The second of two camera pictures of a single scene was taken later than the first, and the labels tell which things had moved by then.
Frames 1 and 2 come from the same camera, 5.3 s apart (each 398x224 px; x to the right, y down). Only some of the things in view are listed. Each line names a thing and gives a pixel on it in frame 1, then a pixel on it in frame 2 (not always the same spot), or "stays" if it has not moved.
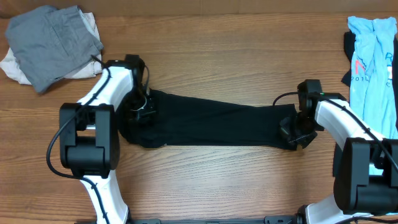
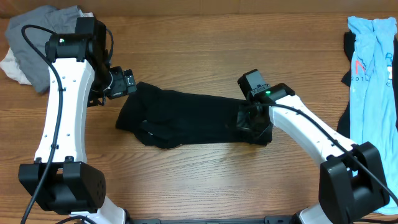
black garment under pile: (347, 78) stays
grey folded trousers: (50, 43) stays
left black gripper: (147, 114) to (125, 83)
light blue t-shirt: (374, 86) stays
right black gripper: (296, 130) to (249, 121)
